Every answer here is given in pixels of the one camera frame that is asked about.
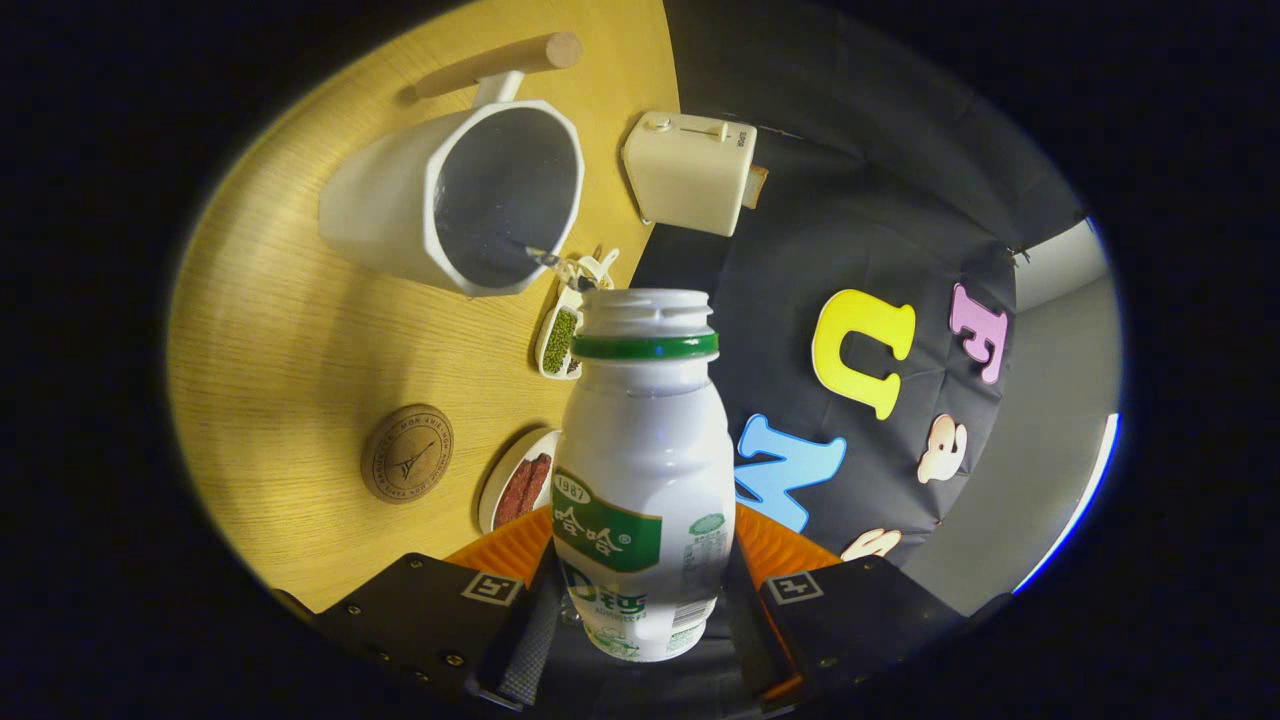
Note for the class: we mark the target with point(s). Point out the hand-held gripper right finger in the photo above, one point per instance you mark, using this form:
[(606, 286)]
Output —
[(745, 630)]

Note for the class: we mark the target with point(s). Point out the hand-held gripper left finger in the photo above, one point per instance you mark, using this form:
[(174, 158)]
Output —
[(530, 640)]

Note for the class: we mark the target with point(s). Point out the white juice bottle green label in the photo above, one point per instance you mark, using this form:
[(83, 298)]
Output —
[(640, 450)]

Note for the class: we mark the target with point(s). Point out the round cork coaster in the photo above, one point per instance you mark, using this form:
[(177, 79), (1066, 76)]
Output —
[(407, 453)]

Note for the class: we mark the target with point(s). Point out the dried red meat strip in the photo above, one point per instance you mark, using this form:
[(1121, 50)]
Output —
[(541, 480), (515, 500)]

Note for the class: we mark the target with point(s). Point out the white round plate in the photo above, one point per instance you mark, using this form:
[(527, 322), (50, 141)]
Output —
[(497, 480)]

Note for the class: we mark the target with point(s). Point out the white divided bean dish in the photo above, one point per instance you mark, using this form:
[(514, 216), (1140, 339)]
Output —
[(560, 340)]

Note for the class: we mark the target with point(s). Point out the wooden table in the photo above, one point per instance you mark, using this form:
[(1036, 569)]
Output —
[(280, 350)]

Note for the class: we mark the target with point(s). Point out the toast slice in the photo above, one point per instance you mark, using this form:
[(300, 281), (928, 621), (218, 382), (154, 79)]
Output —
[(757, 186)]

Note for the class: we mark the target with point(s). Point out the cream toaster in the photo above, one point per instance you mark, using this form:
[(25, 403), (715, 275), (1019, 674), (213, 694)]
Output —
[(690, 175)]

